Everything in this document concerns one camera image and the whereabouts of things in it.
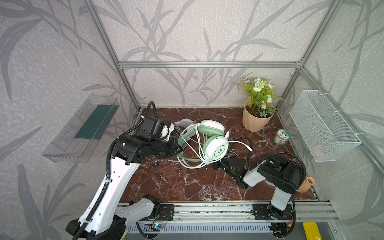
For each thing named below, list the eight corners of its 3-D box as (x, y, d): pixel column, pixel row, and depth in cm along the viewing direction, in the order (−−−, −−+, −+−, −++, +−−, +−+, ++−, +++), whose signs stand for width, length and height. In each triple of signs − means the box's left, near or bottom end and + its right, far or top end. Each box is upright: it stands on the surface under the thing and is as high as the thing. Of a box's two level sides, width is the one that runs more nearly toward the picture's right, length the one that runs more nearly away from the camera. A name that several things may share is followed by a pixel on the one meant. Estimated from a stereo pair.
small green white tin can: (274, 146, 101) (280, 139, 94) (271, 136, 106) (276, 129, 99) (286, 146, 101) (292, 139, 94) (282, 136, 106) (287, 129, 99)
